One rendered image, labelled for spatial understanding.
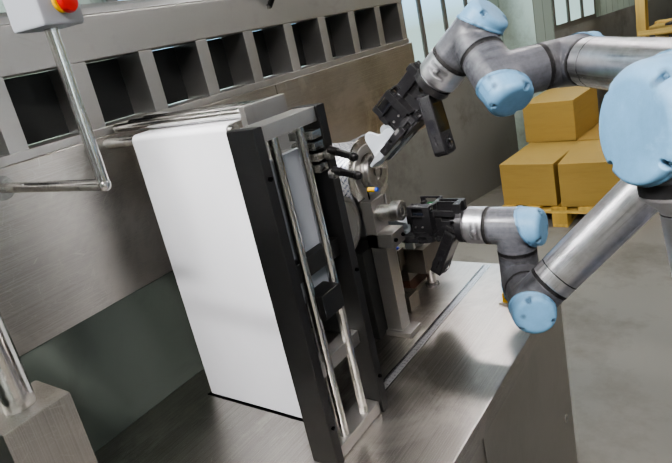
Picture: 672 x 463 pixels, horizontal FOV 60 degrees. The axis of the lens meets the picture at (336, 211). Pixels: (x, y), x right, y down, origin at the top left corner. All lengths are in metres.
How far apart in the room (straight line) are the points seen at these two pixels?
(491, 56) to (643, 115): 0.40
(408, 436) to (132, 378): 0.55
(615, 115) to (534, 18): 4.49
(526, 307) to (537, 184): 3.10
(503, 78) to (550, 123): 3.67
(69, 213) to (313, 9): 0.88
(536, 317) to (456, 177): 3.66
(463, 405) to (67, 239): 0.74
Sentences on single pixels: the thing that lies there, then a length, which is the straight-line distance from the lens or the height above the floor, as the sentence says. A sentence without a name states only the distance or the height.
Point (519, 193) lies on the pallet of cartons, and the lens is 4.20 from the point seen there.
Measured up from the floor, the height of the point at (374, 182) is 1.23.
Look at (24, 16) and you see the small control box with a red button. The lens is 0.80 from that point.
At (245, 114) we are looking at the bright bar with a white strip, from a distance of 0.91.
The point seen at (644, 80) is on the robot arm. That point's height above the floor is 1.44.
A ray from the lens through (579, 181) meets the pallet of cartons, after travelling 4.03.
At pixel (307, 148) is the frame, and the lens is 0.86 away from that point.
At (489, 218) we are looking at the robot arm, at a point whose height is 1.14.
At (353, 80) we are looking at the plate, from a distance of 1.78.
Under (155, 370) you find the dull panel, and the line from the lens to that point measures 1.28.
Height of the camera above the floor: 1.54
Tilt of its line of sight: 17 degrees down
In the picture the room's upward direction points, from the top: 12 degrees counter-clockwise
